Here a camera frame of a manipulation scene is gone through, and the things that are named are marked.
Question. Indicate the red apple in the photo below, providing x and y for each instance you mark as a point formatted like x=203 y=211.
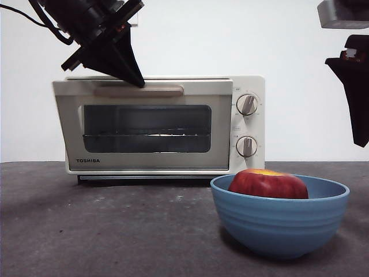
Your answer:
x=265 y=186

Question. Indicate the white wall socket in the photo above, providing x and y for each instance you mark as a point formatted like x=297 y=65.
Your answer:
x=134 y=23

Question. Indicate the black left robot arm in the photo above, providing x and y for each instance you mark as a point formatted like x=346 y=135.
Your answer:
x=75 y=14

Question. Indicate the cream Toshiba toaster oven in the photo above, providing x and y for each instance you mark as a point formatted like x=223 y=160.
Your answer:
x=259 y=130

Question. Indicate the temperature knob with taupe grip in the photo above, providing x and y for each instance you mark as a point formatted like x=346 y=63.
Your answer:
x=246 y=104

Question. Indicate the blue ribbed bowl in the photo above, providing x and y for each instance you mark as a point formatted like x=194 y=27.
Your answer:
x=279 y=228

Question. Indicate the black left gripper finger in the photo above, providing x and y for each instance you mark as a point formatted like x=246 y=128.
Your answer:
x=121 y=60

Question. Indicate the timer knob with taupe grip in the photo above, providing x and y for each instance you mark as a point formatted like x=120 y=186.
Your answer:
x=246 y=146

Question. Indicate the pale grey right wrist camera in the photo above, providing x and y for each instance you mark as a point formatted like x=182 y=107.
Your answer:
x=331 y=15

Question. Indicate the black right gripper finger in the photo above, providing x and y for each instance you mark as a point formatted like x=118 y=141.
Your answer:
x=357 y=101

